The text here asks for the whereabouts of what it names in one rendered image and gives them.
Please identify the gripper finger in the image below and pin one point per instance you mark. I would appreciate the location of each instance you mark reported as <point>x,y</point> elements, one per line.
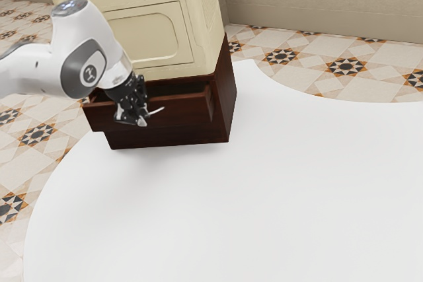
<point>120,113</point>
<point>140,118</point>

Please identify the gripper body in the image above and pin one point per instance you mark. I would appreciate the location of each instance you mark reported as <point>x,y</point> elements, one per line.
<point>129,90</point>

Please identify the dark brown cabinet drawer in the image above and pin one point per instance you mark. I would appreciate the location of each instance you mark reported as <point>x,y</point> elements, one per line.
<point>178,113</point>

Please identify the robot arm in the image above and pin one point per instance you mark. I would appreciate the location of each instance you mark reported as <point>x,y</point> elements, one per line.
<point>39,64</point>

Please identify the cream box with lid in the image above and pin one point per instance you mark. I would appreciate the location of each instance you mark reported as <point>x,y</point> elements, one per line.
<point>158,31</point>

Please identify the dark brown wooden cabinet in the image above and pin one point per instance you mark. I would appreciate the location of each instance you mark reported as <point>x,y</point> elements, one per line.
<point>224,97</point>

